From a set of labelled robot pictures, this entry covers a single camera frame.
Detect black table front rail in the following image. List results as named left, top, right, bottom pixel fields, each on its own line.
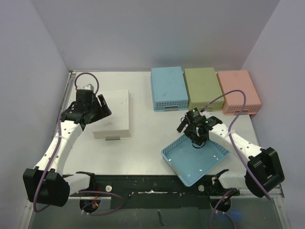
left=79, top=175, right=227, bottom=213

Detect large blue perforated basket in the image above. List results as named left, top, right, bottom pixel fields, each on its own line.
left=150, top=66, right=188, bottom=112

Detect yellow-green perforated basket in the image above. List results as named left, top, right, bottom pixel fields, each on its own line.
left=183, top=67, right=224, bottom=111

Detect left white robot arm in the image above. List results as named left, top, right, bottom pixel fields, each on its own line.
left=23, top=89, right=112, bottom=207

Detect white perforated basket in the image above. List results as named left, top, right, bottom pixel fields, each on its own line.
left=92, top=90, right=132, bottom=141

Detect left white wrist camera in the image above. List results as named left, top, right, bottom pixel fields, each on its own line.
left=83, top=83, right=94, bottom=91

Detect pink perforated basket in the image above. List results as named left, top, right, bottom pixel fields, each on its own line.
left=217, top=70, right=261, bottom=115

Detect small blue perforated basket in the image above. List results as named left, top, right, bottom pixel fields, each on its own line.
left=161, top=135, right=229, bottom=187

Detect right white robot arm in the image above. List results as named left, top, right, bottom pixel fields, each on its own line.
left=177, top=108, right=285, bottom=198

